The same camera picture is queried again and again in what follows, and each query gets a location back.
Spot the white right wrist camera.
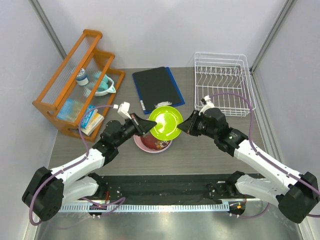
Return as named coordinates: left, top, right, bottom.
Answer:
left=200, top=95, right=215, bottom=114

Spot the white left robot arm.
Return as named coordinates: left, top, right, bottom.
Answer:
left=22, top=113, right=157, bottom=226

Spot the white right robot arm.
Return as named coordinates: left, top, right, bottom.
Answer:
left=177, top=108, right=320, bottom=224

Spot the red floral plate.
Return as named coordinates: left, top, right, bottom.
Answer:
left=140, top=133, right=171, bottom=151

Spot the blue white book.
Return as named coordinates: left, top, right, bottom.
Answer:
left=80, top=105, right=105, bottom=136

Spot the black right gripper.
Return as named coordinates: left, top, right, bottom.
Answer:
left=177, top=110, right=218, bottom=140

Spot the white bowl with teal items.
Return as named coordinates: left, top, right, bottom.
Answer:
left=83, top=71, right=117, bottom=98

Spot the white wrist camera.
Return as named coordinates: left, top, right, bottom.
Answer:
left=113, top=101, right=131, bottom=120
left=200, top=95, right=215, bottom=114

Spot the pink plate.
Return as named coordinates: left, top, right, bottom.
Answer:
left=133, top=135, right=173, bottom=154

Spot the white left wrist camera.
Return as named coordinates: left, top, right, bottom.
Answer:
left=113, top=101, right=131, bottom=120

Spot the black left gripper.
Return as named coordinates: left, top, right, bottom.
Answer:
left=114, top=113, right=157, bottom=148

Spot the lime green plate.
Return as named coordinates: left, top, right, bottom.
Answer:
left=148, top=106, right=184, bottom=141

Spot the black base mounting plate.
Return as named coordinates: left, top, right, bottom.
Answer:
left=77, top=174, right=256, bottom=203

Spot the white slotted cable duct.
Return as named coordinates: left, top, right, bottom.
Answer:
left=59, top=202, right=230, bottom=214

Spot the orange wooden shelf rack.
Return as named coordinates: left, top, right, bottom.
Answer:
left=32, top=29, right=125, bottom=139

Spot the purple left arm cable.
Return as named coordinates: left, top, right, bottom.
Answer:
left=29, top=104, right=126, bottom=226

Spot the blue black clipboard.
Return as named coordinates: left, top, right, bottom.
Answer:
left=132, top=66, right=185, bottom=114

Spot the white wire dish rack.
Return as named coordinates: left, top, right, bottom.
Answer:
left=194, top=52, right=256, bottom=117

